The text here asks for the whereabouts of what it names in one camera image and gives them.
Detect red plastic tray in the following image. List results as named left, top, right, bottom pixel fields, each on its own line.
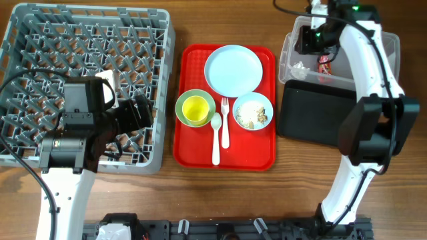
left=173, top=44, right=276, bottom=171

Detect white plastic spoon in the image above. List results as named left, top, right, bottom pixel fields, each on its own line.
left=210, top=113, right=222, bottom=165

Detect food scraps and rice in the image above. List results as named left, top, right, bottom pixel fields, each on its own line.
left=236, top=101, right=268, bottom=129

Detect light blue plate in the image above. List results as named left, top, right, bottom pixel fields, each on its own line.
left=204, top=45, right=264, bottom=98

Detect yellow cup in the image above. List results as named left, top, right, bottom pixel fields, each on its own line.
left=182, top=95, right=209, bottom=126

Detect crumpled white tissue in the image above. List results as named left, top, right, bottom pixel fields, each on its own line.
left=291, top=61, right=310, bottom=81

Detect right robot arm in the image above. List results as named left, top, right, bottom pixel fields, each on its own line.
left=298, top=1, right=420, bottom=227

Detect green bowl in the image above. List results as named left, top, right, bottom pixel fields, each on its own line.
left=175, top=89, right=216, bottom=127

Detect grey dishwasher rack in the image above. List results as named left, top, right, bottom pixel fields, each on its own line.
left=1, top=3, right=175, bottom=175

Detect white plastic fork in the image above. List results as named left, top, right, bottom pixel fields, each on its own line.
left=221, top=97, right=230, bottom=149

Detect clear plastic bin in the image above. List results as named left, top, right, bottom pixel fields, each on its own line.
left=279, top=16, right=401, bottom=91

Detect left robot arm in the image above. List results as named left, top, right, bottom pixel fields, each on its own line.
left=36, top=76, right=153, bottom=239

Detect black tray bin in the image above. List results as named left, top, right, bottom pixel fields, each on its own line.
left=277, top=80, right=356, bottom=147

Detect red snack wrapper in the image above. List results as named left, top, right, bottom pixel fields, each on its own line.
left=318, top=55, right=332, bottom=83

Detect light blue bowl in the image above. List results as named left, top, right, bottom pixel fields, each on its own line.
left=232, top=92, right=274, bottom=131

